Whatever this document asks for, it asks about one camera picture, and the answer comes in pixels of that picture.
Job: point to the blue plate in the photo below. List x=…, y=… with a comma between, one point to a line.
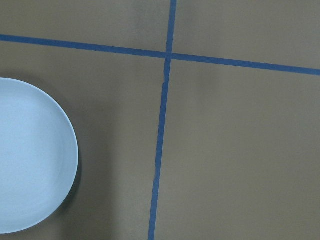
x=38, y=155

